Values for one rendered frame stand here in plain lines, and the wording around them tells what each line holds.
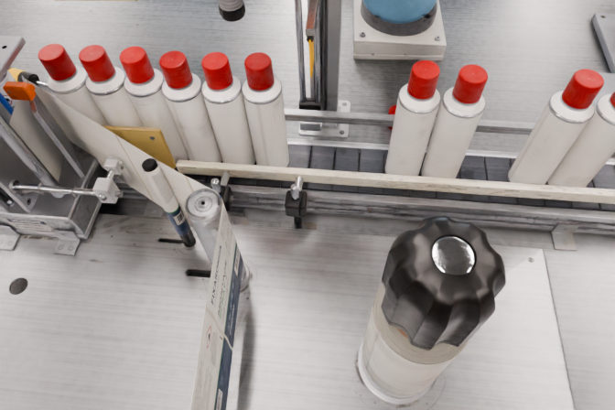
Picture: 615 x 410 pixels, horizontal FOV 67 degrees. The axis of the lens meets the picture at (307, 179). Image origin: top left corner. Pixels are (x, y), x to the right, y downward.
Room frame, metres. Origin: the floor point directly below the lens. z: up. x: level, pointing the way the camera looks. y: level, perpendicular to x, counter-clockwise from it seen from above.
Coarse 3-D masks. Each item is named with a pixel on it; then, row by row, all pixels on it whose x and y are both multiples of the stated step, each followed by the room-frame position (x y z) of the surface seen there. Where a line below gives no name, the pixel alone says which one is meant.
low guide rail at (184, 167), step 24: (192, 168) 0.41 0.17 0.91; (216, 168) 0.40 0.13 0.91; (240, 168) 0.40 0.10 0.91; (264, 168) 0.40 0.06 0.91; (288, 168) 0.40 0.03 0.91; (456, 192) 0.35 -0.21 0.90; (480, 192) 0.35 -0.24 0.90; (504, 192) 0.34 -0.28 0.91; (528, 192) 0.34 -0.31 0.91; (552, 192) 0.33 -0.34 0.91; (576, 192) 0.33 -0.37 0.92; (600, 192) 0.33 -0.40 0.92
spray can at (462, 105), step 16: (464, 80) 0.39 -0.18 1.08; (480, 80) 0.38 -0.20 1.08; (448, 96) 0.40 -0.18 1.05; (464, 96) 0.38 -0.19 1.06; (480, 96) 0.39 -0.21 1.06; (448, 112) 0.38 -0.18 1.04; (464, 112) 0.37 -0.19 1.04; (480, 112) 0.38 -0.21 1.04; (448, 128) 0.38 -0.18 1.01; (464, 128) 0.37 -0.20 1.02; (432, 144) 0.39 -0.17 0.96; (448, 144) 0.37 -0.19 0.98; (464, 144) 0.37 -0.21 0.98; (432, 160) 0.38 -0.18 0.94; (448, 160) 0.37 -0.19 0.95; (432, 176) 0.38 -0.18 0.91; (448, 176) 0.37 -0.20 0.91
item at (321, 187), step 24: (288, 144) 0.47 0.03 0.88; (312, 168) 0.42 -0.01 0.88; (336, 168) 0.42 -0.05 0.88; (360, 168) 0.41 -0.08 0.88; (480, 168) 0.40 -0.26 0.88; (504, 168) 0.40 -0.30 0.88; (360, 192) 0.37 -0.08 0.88; (384, 192) 0.37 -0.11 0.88; (408, 192) 0.37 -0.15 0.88; (432, 192) 0.36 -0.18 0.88
